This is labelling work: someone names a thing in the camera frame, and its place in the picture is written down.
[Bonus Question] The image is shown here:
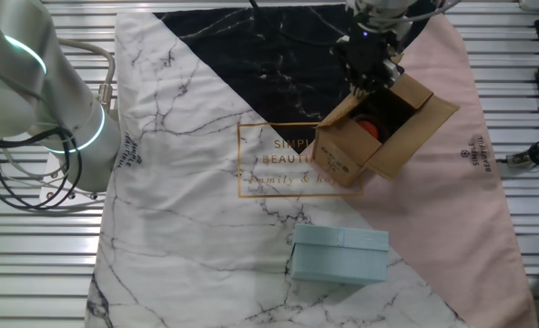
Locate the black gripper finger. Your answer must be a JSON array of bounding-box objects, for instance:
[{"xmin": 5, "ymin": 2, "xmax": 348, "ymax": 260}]
[
  {"xmin": 347, "ymin": 77, "xmax": 370, "ymax": 100},
  {"xmin": 371, "ymin": 72, "xmax": 397, "ymax": 95}
]

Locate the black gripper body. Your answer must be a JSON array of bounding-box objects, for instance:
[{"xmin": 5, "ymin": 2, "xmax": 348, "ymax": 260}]
[{"xmin": 331, "ymin": 25, "xmax": 405, "ymax": 90}]

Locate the brown cardboard box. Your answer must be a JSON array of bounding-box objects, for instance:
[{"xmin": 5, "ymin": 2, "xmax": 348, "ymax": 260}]
[{"xmin": 312, "ymin": 72, "xmax": 461, "ymax": 189}]

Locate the light blue gift box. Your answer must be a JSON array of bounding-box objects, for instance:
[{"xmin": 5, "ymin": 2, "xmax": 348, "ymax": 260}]
[{"xmin": 290, "ymin": 222, "xmax": 391, "ymax": 287}]

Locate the orange mini basketball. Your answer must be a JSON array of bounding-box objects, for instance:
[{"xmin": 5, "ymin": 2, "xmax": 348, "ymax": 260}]
[{"xmin": 358, "ymin": 118, "xmax": 381, "ymax": 140}]

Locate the marble pink black tablecloth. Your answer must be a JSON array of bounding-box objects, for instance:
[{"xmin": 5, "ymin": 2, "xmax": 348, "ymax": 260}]
[{"xmin": 85, "ymin": 8, "xmax": 539, "ymax": 328}]

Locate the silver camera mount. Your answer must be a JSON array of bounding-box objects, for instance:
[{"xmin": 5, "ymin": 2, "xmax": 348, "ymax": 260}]
[{"xmin": 505, "ymin": 138, "xmax": 539, "ymax": 168}]

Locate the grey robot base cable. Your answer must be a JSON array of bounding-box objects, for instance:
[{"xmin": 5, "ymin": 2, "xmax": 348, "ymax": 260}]
[{"xmin": 57, "ymin": 38, "xmax": 117, "ymax": 113}]

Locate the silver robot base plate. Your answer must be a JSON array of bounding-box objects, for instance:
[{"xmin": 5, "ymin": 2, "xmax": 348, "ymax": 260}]
[{"xmin": 38, "ymin": 153, "xmax": 107, "ymax": 202}]

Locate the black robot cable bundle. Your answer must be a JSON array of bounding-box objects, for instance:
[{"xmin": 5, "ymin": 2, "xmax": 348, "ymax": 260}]
[{"xmin": 0, "ymin": 125, "xmax": 85, "ymax": 211}]

